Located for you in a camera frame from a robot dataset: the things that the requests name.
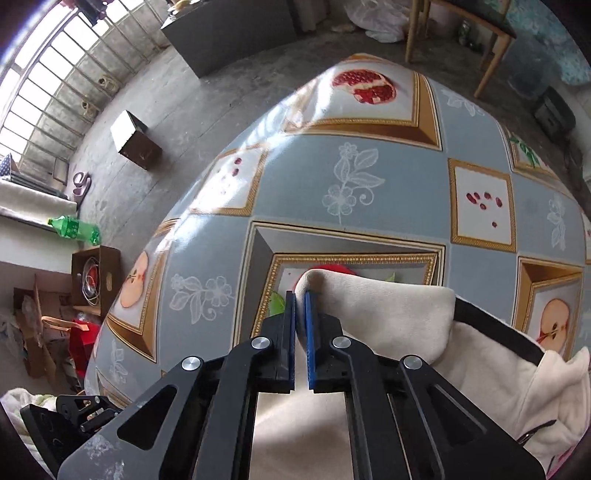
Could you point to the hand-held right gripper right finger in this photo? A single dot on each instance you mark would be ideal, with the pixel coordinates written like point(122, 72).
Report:
point(310, 350)

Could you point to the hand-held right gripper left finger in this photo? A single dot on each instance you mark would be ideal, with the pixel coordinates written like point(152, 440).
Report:
point(288, 350)

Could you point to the cream zip jacket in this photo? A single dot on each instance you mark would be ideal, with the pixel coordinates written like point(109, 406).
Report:
point(392, 314)

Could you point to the white fluffy cloth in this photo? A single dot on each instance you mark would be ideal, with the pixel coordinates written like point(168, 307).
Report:
point(18, 401)

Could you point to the brown paper bag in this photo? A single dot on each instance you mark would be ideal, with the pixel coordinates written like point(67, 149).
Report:
point(41, 341)

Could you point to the red bag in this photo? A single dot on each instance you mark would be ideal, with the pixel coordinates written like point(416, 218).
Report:
point(85, 346)

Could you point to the metal bowls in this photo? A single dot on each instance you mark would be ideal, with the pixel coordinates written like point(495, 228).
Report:
point(90, 281)

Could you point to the cardboard box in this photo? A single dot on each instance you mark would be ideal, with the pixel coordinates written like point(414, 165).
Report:
point(111, 277)

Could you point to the fruit print tablecloth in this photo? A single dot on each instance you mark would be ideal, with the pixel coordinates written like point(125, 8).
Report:
point(392, 184)

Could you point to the white ledge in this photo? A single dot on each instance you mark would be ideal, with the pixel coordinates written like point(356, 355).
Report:
point(27, 230)

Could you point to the green plastic bottle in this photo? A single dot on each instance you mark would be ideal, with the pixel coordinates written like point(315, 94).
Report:
point(74, 228)

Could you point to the pink slipper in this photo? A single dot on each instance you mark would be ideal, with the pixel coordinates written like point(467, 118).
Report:
point(81, 184)

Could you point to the small wooden stool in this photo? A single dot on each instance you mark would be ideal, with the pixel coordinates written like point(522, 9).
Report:
point(138, 147)

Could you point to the pair of beige shoes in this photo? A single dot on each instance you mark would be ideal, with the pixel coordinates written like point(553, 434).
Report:
point(91, 108)
point(107, 82)

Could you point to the grey cabinet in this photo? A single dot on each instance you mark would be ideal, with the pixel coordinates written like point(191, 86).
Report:
point(231, 37)

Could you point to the large white plastic bag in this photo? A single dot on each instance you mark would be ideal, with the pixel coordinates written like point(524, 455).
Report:
point(378, 23)

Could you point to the black box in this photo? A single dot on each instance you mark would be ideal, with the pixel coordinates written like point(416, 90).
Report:
point(556, 113)

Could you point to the empty blue water jug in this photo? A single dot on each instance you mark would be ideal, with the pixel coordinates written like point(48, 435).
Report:
point(531, 69)

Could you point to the metal window railing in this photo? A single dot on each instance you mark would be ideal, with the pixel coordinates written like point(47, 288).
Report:
point(99, 33)

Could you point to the wooden chair black seat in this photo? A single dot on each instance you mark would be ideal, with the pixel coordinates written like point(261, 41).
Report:
point(489, 18)

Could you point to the blue floral wall cloth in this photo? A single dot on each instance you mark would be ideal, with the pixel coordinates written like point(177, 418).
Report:
point(568, 60)

